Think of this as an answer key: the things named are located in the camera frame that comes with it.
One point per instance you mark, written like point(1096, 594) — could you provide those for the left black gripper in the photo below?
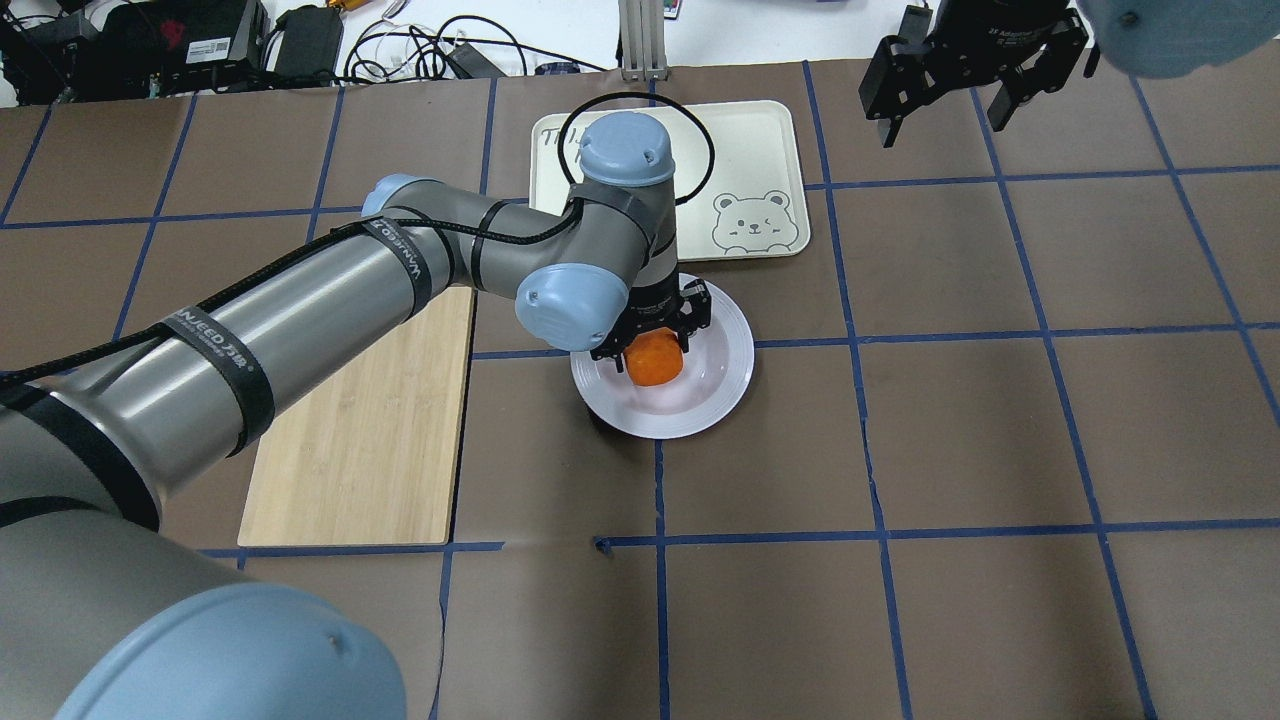
point(655, 303)

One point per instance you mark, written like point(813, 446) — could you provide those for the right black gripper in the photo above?
point(985, 35)

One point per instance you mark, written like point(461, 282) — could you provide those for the cream tray with bear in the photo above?
point(754, 204)

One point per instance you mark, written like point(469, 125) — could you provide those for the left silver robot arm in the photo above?
point(104, 618)

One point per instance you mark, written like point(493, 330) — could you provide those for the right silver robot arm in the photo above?
point(1169, 39)

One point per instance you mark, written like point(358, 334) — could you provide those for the black power adapter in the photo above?
point(308, 45)

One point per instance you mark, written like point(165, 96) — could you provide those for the orange fruit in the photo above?
point(654, 358)

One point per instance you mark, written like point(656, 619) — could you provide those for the bamboo cutting board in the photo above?
point(369, 458)

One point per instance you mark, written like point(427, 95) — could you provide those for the black computer box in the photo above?
point(163, 48)

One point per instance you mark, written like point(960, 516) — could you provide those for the white round plate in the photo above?
point(717, 373)

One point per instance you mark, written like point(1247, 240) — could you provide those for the aluminium frame post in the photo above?
point(643, 54)

